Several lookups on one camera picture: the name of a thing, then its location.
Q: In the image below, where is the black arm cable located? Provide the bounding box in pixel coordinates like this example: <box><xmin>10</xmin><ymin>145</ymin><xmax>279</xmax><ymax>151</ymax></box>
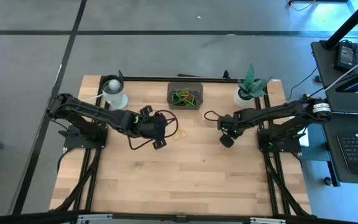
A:
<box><xmin>127</xmin><ymin>109</ymin><xmax>180</xmax><ymax>151</ymax></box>
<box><xmin>203</xmin><ymin>110</ymin><xmax>226</xmax><ymax>123</ymax></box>

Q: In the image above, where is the black aluminium table frame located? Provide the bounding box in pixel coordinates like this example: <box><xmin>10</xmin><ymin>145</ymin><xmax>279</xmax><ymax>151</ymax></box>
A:
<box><xmin>54</xmin><ymin>74</ymin><xmax>312</xmax><ymax>218</ymax></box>

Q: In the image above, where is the white lamp cable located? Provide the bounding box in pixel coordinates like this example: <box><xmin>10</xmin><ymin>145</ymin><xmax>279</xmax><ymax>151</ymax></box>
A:
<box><xmin>75</xmin><ymin>94</ymin><xmax>104</xmax><ymax>104</ymax></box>

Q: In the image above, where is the black keyboard desk shelf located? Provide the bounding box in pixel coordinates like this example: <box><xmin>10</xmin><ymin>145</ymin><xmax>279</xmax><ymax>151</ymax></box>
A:
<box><xmin>292</xmin><ymin>98</ymin><xmax>358</xmax><ymax>187</ymax></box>

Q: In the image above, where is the green plant in white pot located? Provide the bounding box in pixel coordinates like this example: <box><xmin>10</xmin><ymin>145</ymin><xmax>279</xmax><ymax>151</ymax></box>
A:
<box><xmin>233</xmin><ymin>63</ymin><xmax>273</xmax><ymax>108</ymax></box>

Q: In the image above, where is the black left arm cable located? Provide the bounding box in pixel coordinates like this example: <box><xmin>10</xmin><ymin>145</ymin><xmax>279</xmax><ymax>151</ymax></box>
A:
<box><xmin>127</xmin><ymin>109</ymin><xmax>180</xmax><ymax>151</ymax></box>

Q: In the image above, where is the black power adapter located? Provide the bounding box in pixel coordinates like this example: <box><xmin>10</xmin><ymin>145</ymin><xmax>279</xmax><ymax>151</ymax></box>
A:
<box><xmin>333</xmin><ymin>42</ymin><xmax>357</xmax><ymax>73</ymax></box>

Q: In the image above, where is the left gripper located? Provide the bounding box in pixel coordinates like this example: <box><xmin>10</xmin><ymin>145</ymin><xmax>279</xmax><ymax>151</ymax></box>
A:
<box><xmin>134</xmin><ymin>105</ymin><xmax>169</xmax><ymax>151</ymax></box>

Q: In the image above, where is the grey translucent plastic bin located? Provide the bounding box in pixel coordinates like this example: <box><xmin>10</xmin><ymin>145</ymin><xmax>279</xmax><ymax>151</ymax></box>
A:
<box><xmin>166</xmin><ymin>81</ymin><xmax>204</xmax><ymax>111</ymax></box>

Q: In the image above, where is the black diagonal pole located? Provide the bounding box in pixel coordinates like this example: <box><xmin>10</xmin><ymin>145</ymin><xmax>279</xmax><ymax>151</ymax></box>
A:
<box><xmin>323</xmin><ymin>0</ymin><xmax>358</xmax><ymax>50</ymax></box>

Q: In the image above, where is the white globe table lamp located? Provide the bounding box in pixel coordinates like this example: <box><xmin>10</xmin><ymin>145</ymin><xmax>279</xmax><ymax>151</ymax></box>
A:
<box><xmin>100</xmin><ymin>74</ymin><xmax>129</xmax><ymax>110</ymax></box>

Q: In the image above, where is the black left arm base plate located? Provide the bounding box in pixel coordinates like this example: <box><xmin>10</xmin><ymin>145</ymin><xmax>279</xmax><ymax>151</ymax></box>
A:
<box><xmin>57</xmin><ymin>123</ymin><xmax>109</xmax><ymax>149</ymax></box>

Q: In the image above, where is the white thin cable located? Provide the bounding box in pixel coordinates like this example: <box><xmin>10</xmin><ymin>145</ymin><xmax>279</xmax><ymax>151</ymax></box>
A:
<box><xmin>323</xmin><ymin>49</ymin><xmax>358</xmax><ymax>93</ymax></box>

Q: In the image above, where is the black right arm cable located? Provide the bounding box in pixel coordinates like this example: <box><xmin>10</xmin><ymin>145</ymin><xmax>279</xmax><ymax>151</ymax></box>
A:
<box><xmin>203</xmin><ymin>110</ymin><xmax>226</xmax><ymax>123</ymax></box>

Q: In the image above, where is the black camera rig beam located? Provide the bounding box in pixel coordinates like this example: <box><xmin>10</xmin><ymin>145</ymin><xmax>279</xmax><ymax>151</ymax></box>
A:
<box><xmin>0</xmin><ymin>210</ymin><xmax>358</xmax><ymax>224</ymax></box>

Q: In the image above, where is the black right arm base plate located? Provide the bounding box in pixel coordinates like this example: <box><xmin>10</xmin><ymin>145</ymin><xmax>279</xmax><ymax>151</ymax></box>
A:
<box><xmin>257</xmin><ymin>128</ymin><xmax>303</xmax><ymax>154</ymax></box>

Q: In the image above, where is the black desk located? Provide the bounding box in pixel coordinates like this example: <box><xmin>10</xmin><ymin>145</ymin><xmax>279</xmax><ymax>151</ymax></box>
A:
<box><xmin>310</xmin><ymin>39</ymin><xmax>358</xmax><ymax>113</ymax></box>

